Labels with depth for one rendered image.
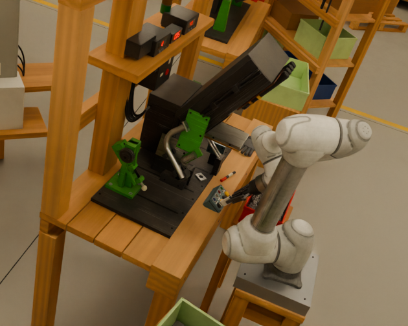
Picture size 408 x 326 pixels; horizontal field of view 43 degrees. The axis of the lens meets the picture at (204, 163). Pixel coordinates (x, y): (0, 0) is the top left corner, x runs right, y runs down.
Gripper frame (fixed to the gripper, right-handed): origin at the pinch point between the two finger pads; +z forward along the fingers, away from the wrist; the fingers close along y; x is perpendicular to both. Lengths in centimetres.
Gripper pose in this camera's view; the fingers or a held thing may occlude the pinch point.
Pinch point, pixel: (226, 200)
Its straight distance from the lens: 254.5
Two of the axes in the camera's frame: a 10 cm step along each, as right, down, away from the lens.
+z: -7.2, 4.0, 5.7
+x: -5.9, -7.8, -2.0
